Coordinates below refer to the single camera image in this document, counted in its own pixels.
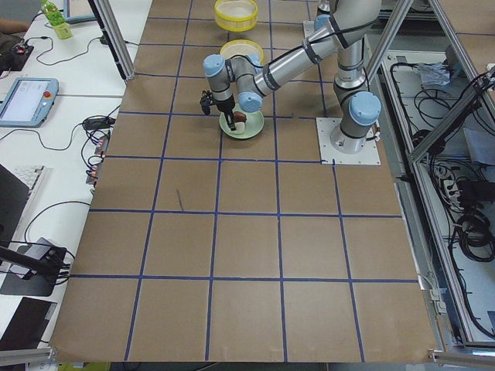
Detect teach pendant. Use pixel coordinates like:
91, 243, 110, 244
1, 77, 59, 128
63, 0, 96, 24

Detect coiled black cables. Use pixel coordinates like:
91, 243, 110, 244
448, 210, 492, 262

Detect brown bun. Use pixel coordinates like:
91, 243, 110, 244
234, 111, 247, 123

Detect teach pendant far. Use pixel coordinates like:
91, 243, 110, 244
63, 0, 96, 24

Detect yellow steamer layer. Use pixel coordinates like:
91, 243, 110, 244
213, 0, 258, 32
220, 39, 264, 66

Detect black power adapter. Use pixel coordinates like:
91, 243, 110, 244
83, 117, 115, 131

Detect light green plate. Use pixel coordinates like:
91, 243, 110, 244
219, 109, 265, 140

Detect black laptop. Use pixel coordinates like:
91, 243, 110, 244
0, 165, 29, 247

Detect white keyboard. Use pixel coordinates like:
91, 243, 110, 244
12, 165, 50, 197

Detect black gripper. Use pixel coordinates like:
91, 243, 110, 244
216, 97, 236, 131

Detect teach pendant near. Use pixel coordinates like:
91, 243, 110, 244
1, 77, 59, 128

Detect green bottle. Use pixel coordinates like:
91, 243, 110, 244
41, 0, 73, 39

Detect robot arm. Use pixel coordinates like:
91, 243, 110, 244
200, 1, 381, 155

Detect aluminium frame post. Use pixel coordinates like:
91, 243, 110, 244
88, 0, 135, 82

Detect person forearm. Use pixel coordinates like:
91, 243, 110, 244
0, 18, 30, 35

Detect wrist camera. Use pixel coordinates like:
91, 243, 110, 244
200, 90, 215, 115

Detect white bun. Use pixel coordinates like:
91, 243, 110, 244
231, 121, 245, 135

